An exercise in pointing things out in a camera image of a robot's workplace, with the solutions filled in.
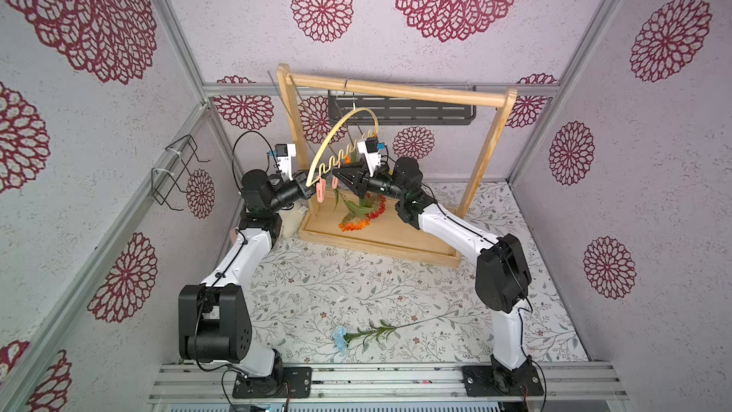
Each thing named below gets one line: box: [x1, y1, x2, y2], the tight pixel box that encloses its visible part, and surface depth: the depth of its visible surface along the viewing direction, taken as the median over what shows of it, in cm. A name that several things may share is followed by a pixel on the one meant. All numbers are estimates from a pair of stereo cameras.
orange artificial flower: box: [333, 187, 374, 232], surface depth 80 cm
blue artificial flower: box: [332, 309, 458, 353], surface depth 82 cm
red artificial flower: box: [366, 192, 387, 220], surface depth 87 cm
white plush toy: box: [277, 200, 309, 238], surface depth 102 cm
